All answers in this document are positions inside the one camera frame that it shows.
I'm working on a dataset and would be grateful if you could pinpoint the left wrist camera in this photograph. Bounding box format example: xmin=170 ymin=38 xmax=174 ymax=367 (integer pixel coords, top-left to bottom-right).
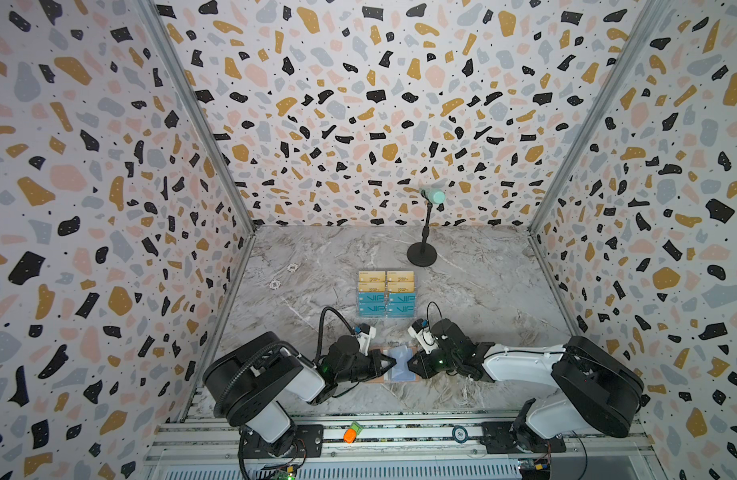
xmin=354 ymin=323 xmax=377 ymax=356

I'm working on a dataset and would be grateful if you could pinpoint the gold card back left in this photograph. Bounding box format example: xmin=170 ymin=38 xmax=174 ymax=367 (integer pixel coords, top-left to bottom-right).
xmin=358 ymin=270 xmax=386 ymax=283

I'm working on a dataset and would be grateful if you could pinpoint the orange green small tool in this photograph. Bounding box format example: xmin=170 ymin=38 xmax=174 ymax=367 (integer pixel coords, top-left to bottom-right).
xmin=344 ymin=422 xmax=364 ymax=444

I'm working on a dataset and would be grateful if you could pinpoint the mint green microphone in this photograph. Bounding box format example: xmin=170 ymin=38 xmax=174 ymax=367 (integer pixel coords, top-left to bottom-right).
xmin=420 ymin=188 xmax=446 ymax=205

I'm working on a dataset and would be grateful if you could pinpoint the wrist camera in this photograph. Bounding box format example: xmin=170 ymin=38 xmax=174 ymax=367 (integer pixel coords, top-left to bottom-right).
xmin=407 ymin=319 xmax=438 ymax=354
xmin=354 ymin=323 xmax=377 ymax=356

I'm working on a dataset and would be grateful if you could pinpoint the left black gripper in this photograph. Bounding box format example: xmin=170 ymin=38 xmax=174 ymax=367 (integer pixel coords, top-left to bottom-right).
xmin=337 ymin=349 xmax=399 ymax=385

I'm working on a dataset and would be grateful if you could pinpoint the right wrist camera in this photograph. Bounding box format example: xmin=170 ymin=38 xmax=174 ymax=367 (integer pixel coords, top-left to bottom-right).
xmin=407 ymin=319 xmax=438 ymax=354

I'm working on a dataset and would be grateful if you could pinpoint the gold card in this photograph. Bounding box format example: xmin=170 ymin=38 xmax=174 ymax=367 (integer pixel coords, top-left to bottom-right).
xmin=358 ymin=282 xmax=386 ymax=293
xmin=386 ymin=270 xmax=414 ymax=283
xmin=386 ymin=282 xmax=415 ymax=293
xmin=358 ymin=270 xmax=386 ymax=283

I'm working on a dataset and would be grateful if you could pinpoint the pink leather card holder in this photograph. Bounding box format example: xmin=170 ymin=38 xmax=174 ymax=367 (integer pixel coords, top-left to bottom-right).
xmin=370 ymin=345 xmax=419 ymax=384

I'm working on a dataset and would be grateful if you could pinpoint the clear acrylic card stand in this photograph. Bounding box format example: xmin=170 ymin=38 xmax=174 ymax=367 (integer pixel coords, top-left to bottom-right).
xmin=358 ymin=270 xmax=417 ymax=318

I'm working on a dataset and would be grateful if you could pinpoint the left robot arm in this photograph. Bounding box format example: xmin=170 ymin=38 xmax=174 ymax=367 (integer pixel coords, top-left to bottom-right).
xmin=202 ymin=332 xmax=396 ymax=446

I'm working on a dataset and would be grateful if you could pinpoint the gold card back right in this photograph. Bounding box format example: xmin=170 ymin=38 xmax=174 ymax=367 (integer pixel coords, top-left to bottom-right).
xmin=386 ymin=270 xmax=414 ymax=283

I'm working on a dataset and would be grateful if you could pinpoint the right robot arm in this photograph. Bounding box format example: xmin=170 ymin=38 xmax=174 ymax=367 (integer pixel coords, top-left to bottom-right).
xmin=407 ymin=318 xmax=644 ymax=449

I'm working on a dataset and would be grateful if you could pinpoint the black microphone stand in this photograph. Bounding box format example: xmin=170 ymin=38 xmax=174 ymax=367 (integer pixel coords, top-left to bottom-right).
xmin=406 ymin=201 xmax=437 ymax=267

